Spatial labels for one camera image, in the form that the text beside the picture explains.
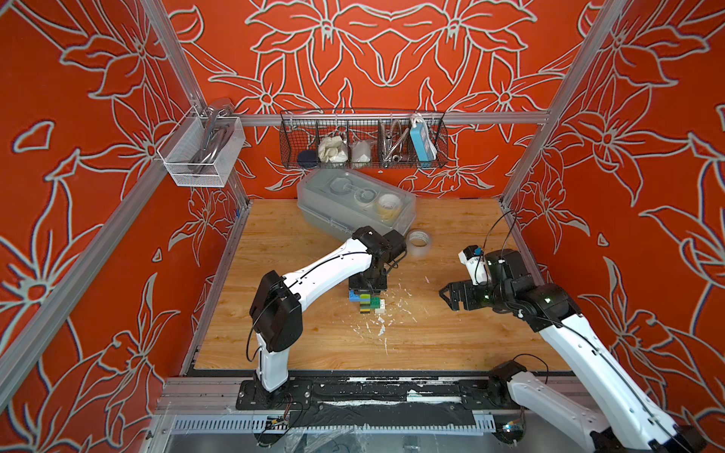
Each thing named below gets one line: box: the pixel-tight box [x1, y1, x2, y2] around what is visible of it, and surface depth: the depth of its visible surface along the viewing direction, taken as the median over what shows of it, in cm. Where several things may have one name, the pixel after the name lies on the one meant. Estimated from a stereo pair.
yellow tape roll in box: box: [376, 193, 404, 222], surface depth 95 cm
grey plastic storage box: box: [297, 167, 418, 237], surface depth 97 cm
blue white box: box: [409, 113, 438, 163], surface depth 89 cm
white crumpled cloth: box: [318, 134, 349, 165], surface depth 92 cm
